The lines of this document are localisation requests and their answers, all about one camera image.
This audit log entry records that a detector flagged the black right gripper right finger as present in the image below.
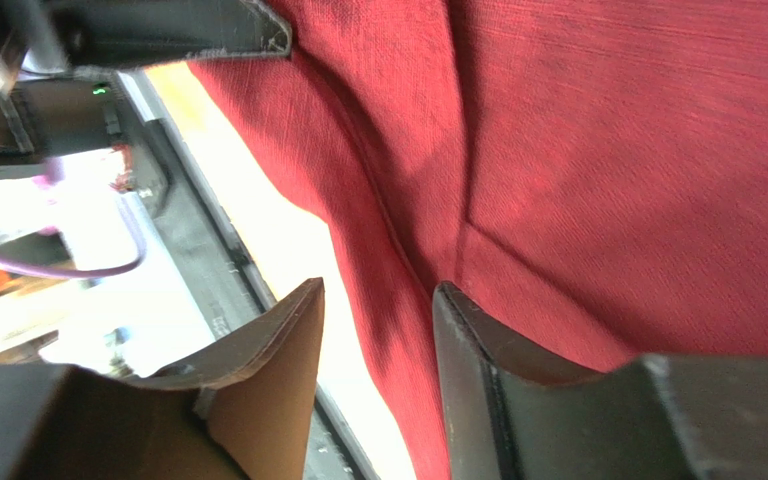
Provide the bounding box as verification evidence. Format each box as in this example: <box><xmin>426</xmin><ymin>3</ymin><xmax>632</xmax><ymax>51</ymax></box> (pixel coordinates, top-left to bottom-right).
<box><xmin>433</xmin><ymin>282</ymin><xmax>768</xmax><ymax>479</ymax></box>

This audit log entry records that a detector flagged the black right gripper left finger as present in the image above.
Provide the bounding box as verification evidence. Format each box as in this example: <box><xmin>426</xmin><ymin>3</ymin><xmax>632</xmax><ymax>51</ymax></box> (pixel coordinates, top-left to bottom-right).
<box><xmin>0</xmin><ymin>278</ymin><xmax>325</xmax><ymax>479</ymax></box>

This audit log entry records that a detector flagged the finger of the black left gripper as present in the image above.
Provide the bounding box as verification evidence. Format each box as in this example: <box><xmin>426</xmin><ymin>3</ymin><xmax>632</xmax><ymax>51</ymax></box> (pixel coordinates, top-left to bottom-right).
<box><xmin>51</xmin><ymin>0</ymin><xmax>293</xmax><ymax>68</ymax></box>

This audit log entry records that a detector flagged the dark red cloth napkin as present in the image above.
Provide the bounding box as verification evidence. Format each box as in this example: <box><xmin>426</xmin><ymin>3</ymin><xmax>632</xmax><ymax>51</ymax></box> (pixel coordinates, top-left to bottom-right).
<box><xmin>190</xmin><ymin>1</ymin><xmax>768</xmax><ymax>479</ymax></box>

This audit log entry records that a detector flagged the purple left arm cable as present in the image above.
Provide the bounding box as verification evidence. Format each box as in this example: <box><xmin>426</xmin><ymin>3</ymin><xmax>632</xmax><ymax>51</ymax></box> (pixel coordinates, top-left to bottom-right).
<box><xmin>0</xmin><ymin>192</ymin><xmax>149</xmax><ymax>281</ymax></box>

